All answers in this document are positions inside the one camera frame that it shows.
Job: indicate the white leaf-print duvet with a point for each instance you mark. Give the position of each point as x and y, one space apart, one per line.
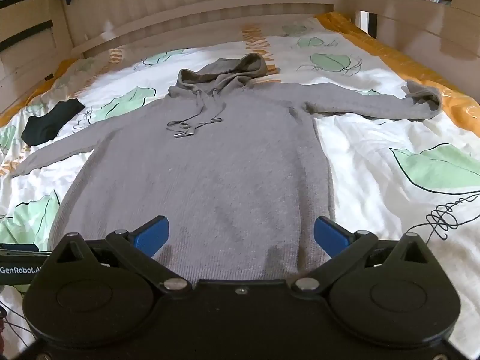
390 177

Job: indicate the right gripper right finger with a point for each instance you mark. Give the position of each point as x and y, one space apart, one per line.
346 250

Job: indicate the grey knitted hoodie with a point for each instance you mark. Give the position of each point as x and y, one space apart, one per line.
234 164

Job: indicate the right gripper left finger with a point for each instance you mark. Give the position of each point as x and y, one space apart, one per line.
136 250

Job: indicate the black folded cloth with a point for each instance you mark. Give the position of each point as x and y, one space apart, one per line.
40 129

